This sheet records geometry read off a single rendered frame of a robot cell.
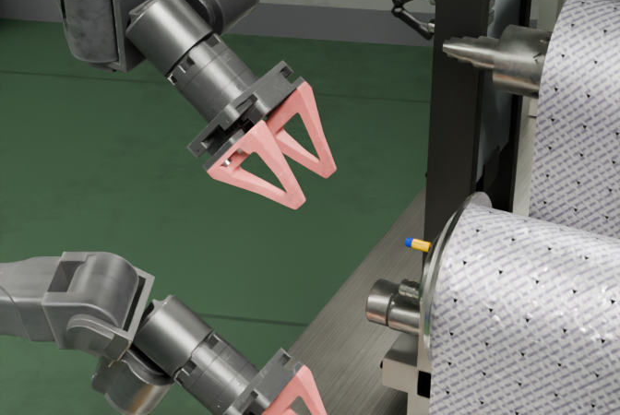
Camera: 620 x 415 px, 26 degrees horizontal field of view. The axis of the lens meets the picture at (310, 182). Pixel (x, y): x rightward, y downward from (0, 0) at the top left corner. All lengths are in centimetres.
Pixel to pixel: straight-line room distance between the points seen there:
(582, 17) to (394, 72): 315
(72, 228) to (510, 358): 259
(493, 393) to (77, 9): 47
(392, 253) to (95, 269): 67
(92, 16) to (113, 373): 33
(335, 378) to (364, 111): 259
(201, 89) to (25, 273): 24
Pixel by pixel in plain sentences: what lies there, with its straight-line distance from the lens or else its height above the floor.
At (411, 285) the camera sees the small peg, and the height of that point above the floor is 124.
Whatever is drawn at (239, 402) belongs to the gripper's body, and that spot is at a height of 113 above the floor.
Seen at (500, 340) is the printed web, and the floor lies 125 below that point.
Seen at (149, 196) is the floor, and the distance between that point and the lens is 368.
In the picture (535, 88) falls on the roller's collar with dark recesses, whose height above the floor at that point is 133.
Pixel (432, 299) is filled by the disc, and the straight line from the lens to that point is 105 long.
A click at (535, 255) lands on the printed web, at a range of 105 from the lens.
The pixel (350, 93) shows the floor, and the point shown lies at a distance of 421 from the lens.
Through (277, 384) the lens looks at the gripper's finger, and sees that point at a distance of 120.
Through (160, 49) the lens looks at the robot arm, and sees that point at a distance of 111.
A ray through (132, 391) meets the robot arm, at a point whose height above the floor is 110.
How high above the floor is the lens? 188
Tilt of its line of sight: 30 degrees down
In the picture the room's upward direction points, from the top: straight up
